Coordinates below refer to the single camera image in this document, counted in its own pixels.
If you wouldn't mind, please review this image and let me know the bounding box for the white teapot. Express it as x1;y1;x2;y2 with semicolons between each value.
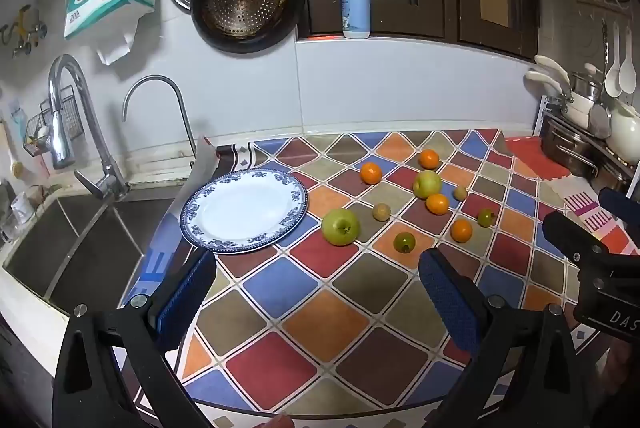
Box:
610;100;640;166

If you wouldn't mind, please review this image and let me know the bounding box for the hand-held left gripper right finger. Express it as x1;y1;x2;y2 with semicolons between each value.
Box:
419;248;588;428

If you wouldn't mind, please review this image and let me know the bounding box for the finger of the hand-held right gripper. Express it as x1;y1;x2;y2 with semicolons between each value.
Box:
542;211;640;281
598;188;640;229

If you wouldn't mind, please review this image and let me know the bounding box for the black wire sink basket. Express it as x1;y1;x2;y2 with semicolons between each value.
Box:
22;90;83;156

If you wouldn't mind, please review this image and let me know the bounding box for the steel skimmer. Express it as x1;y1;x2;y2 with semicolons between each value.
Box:
589;18;612;139

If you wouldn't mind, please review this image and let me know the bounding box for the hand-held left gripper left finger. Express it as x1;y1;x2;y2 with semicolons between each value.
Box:
52;250;218;428

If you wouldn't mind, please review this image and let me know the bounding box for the steel pot with lid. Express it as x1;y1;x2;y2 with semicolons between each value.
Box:
570;62;606;104

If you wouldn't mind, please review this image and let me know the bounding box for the thin gooseneck water tap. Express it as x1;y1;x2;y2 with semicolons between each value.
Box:
122;75;198;159

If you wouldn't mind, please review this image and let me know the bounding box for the glass cup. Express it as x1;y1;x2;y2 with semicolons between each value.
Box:
0;190;33;243

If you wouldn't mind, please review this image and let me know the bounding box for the large green apple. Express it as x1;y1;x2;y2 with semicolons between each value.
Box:
321;208;362;247

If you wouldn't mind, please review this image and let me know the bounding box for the large steel pot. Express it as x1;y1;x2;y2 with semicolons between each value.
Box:
540;115;601;179

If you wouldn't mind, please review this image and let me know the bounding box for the steel kitchen sink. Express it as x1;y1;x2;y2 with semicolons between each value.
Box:
2;193;176;316

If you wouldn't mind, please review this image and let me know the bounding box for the white pot cream handle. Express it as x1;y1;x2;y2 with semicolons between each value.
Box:
524;70;596;129
534;55;576;101

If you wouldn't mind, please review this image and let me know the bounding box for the blue rimmed white plate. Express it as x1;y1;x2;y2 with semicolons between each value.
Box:
180;169;308;255

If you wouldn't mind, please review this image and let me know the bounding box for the chrome kitchen faucet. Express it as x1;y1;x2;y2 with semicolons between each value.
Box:
47;54;130;201

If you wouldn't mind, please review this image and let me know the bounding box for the white plastic spoon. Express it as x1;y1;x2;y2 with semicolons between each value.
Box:
619;22;637;94
605;20;623;98

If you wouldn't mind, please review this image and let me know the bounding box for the colourful diamond patterned tablecloth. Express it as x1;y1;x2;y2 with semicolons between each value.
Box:
120;128;640;428

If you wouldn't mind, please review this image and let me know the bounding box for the red mat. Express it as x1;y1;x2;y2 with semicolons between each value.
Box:
505;134;576;181

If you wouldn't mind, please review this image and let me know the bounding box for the yellow wall hook rack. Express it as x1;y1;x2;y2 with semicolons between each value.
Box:
0;0;48;58

